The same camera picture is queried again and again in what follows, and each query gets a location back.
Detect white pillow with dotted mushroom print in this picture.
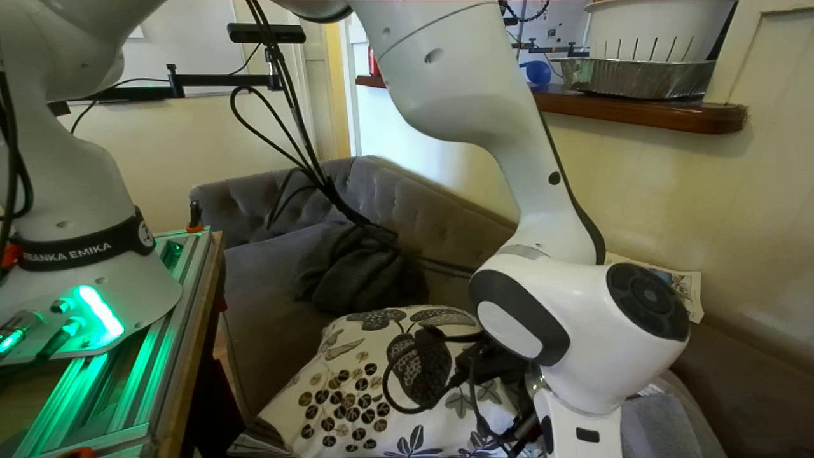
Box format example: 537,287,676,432
252,303,543,458

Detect dark grey fleece blanket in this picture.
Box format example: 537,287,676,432
289,221,429,319

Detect grey-brown sofa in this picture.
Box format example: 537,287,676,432
186,152,814,458

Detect small blue object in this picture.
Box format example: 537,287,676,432
518,55,555,91

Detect brown wooden shelf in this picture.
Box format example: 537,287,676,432
354,74,749,137

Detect aluminium foil tray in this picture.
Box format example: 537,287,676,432
566,55,719,102

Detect blue-grey cloth with label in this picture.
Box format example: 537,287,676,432
625,372,727,458

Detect black camera cable bundle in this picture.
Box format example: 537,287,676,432
225,0,401,240

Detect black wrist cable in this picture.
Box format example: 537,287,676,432
378,325,543,458

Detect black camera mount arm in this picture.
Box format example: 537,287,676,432
83,62,286,105

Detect black bar-shaped camera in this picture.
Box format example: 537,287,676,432
225,20,307,45

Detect wire dish rack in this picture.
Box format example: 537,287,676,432
582,0,737,64

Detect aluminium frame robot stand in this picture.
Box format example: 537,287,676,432
0,226,225,458

